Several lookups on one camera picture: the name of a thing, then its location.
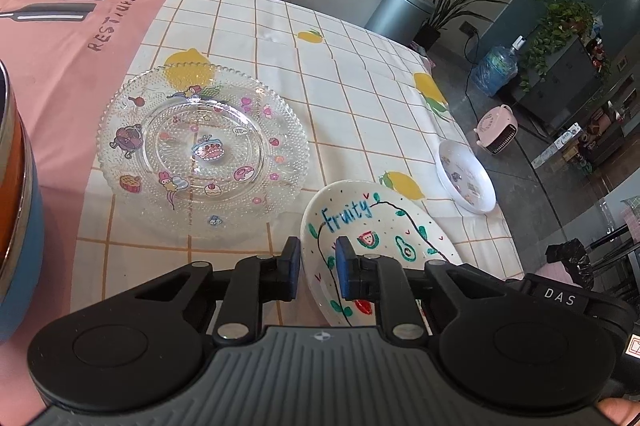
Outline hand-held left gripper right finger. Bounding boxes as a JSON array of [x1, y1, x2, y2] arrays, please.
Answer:
[[334, 235, 512, 344]]

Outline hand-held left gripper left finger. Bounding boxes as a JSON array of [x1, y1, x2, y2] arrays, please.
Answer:
[[127, 236, 303, 348]]

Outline white fruit-painted plate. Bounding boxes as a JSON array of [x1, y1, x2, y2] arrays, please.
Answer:
[[300, 179, 463, 328]]

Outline small white dish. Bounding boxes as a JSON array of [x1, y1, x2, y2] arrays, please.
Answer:
[[437, 139, 497, 213]]

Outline clear patterned glass plate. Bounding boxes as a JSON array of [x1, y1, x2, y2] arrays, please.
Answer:
[[96, 64, 311, 237]]

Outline blue steel bowl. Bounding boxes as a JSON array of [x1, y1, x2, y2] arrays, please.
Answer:
[[0, 146, 47, 343]]

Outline orange steel bowl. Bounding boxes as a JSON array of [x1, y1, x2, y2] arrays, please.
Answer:
[[0, 60, 27, 271]]

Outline person's right hand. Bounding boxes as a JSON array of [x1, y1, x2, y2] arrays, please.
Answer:
[[597, 398, 640, 426]]

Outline pink waste bin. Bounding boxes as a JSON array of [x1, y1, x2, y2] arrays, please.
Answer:
[[545, 239, 593, 279]]

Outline white product package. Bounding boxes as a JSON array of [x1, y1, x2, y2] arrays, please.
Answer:
[[531, 122, 583, 169]]

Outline pink fan heater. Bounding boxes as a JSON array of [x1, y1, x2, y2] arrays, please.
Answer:
[[472, 104, 518, 155]]

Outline printed checkered tablecloth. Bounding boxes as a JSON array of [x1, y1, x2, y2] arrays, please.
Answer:
[[0, 0, 518, 426]]

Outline dark grey cabinet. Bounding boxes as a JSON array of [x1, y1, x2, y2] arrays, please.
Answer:
[[515, 34, 613, 122]]

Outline blue water jug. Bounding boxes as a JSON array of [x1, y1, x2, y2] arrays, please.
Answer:
[[470, 35, 528, 98]]

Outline grey trash can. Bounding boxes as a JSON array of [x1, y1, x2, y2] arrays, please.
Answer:
[[364, 0, 436, 46]]

